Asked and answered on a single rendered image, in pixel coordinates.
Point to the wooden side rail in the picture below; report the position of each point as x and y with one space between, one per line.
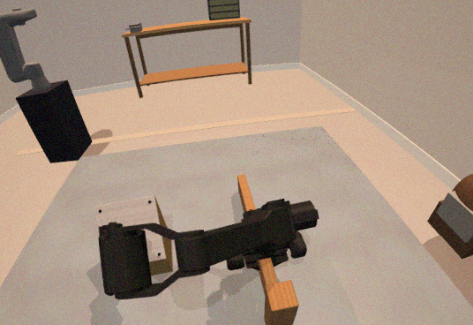
266 267

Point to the wooden post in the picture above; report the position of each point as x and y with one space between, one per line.
281 303

